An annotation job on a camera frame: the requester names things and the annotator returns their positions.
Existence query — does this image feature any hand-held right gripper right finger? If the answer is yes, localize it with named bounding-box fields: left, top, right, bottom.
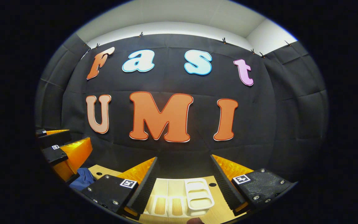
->
left=210, top=154, right=298, bottom=216

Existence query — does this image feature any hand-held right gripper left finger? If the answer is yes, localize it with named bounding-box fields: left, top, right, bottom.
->
left=81, top=156, right=158, bottom=220

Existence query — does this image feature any white plastic bookshelf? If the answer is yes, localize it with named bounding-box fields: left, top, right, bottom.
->
left=145, top=178, right=215, bottom=217

